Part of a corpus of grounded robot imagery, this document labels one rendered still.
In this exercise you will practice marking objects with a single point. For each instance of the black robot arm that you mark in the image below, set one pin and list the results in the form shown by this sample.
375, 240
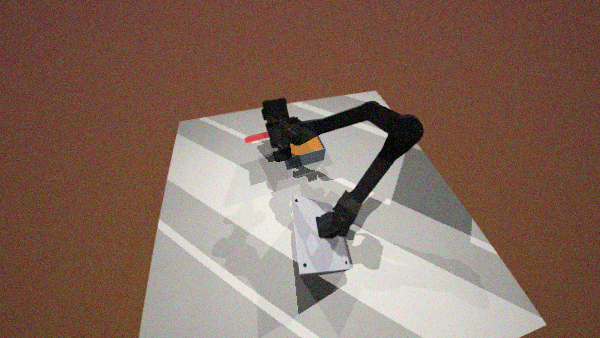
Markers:
404, 131

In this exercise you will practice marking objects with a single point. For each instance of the red lid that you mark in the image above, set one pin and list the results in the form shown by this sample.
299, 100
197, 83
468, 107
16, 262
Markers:
256, 137

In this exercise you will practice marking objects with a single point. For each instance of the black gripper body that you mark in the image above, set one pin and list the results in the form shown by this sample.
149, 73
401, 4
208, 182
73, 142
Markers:
278, 157

